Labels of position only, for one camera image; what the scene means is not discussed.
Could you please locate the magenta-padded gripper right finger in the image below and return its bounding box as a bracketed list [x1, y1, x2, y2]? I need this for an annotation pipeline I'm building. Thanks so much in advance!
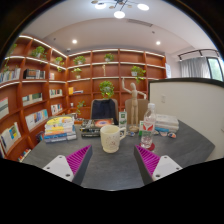
[133, 144, 183, 186]

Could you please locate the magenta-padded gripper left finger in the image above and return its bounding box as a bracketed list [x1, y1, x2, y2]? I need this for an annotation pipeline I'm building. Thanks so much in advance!
[42, 144, 94, 186]

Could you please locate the clear plastic water bottle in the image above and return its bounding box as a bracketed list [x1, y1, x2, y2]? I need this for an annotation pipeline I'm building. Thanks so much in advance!
[139, 102, 157, 149]

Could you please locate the flat round red coaster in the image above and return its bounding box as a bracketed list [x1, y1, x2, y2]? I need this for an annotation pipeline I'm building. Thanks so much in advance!
[139, 142, 156, 152]

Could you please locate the stack of white books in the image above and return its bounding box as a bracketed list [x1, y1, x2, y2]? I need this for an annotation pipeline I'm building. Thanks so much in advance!
[154, 114, 180, 133]

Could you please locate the cream printed mug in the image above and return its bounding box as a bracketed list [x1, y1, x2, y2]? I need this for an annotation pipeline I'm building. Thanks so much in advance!
[99, 124, 127, 154]

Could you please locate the wooden artist mannequin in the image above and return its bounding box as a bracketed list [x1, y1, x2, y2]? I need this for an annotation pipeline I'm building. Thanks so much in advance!
[121, 78, 148, 133]

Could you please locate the chair with dark jacket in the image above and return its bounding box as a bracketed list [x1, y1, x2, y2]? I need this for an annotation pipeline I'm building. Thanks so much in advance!
[90, 98, 119, 125]

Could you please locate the wooden shelf unit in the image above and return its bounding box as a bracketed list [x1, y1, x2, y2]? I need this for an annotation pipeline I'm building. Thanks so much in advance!
[0, 34, 168, 163]

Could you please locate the grey curtain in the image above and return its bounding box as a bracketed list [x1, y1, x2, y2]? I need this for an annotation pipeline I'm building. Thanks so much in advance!
[179, 56, 211, 79]

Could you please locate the window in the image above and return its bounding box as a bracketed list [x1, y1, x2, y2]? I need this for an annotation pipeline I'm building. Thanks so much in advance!
[206, 56, 224, 82]

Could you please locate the multi-bulb ceiling lamp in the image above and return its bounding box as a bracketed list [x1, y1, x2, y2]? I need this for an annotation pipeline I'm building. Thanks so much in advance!
[90, 0, 150, 20]

